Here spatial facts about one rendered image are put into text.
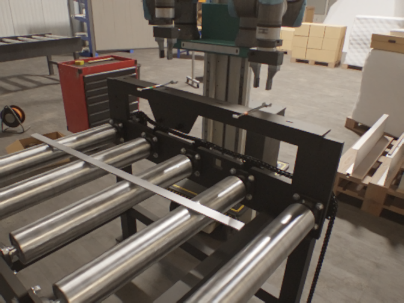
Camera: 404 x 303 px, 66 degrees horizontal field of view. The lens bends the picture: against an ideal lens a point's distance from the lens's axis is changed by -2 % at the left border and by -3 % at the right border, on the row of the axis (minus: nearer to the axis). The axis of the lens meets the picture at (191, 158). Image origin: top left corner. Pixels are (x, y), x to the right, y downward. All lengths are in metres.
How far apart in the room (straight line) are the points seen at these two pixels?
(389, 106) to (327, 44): 5.16
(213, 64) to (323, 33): 7.42
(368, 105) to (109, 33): 4.17
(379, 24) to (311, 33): 1.61
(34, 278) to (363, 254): 2.22
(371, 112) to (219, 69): 2.84
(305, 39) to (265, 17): 8.38
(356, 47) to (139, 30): 5.71
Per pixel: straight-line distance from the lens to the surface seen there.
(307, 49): 9.64
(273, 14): 1.28
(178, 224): 1.08
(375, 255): 2.64
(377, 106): 4.66
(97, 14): 5.90
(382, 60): 4.59
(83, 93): 3.48
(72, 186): 1.47
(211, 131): 2.38
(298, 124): 1.24
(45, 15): 12.07
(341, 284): 2.32
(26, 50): 6.47
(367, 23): 9.37
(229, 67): 2.21
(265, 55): 1.30
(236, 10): 1.42
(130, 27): 6.02
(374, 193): 2.94
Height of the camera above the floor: 1.58
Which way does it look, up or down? 27 degrees down
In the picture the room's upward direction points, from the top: 1 degrees clockwise
